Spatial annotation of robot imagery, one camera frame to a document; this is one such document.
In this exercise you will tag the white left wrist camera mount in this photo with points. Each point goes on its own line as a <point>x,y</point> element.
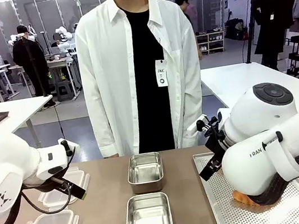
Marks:
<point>71,147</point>

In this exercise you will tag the steel rectangular container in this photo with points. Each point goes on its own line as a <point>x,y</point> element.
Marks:
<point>145,172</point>
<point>148,223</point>

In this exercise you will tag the reddish pointed bread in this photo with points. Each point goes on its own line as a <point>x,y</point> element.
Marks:
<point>243,198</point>

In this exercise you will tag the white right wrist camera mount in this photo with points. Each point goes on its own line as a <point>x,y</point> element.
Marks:
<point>193,127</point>

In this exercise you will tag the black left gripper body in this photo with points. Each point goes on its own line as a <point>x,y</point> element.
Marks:
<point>60,178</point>

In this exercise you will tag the standing person in black cap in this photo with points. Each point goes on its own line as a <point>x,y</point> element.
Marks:
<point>30,62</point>

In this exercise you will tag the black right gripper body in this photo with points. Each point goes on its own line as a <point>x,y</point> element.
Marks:
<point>216,141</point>

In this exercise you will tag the person in white shirt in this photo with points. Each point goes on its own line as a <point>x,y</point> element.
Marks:
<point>105,82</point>

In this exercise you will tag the black stand with white top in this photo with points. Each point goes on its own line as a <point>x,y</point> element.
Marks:
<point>250,28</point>

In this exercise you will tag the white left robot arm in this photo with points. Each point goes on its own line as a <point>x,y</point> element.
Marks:
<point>0,158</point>

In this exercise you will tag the black step stool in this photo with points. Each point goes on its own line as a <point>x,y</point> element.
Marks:
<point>64,91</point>

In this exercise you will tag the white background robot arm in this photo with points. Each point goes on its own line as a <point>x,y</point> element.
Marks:
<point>64,40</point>

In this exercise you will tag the white side table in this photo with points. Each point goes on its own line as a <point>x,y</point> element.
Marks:
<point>24,109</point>

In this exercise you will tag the black bags pile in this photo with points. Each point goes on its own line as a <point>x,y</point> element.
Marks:
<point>236,28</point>

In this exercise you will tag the perforated metal baking tray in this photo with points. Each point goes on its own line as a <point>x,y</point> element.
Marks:
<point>240,217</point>

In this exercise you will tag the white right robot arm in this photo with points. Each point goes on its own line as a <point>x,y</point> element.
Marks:
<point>258,154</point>

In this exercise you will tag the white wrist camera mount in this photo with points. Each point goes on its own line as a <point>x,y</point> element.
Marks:
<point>193,127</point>
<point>71,147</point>

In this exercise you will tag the person in pink top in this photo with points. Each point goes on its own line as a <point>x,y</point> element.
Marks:
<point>188,9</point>

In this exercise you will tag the white shoe shelf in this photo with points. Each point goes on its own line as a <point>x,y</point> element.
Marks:
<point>210,41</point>

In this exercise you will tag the white hanging name tag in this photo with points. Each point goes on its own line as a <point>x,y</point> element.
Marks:
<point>161,73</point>

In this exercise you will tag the figure in long black coat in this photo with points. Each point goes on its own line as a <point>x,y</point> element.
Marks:
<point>274,18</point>

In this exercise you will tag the empty steel rectangular container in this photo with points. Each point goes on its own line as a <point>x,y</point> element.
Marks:
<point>145,172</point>

